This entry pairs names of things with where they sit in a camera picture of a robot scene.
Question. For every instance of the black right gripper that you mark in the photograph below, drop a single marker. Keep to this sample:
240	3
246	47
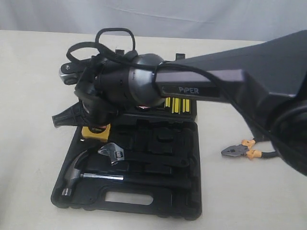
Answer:
102	94

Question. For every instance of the yellow measuring tape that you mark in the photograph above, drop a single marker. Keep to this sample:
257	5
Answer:
98	133

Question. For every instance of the black electrical tape roll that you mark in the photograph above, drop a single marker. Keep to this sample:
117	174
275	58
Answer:
144	107

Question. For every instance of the pliers orange black handles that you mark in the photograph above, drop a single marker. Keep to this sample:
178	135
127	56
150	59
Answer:
245	149

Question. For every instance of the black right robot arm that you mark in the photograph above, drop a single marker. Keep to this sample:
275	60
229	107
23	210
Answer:
266	83

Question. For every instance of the black plastic tool case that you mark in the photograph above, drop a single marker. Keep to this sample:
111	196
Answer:
158	132

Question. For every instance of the steel claw hammer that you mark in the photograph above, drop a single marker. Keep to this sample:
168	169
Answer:
73	175

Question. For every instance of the left yellow black screwdriver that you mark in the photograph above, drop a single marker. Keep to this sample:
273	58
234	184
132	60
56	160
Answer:
167	102

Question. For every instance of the right yellow black screwdriver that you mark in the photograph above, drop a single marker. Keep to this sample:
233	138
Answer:
185	105

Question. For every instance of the adjustable wrench black handle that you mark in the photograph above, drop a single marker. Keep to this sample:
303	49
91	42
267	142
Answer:
117	154

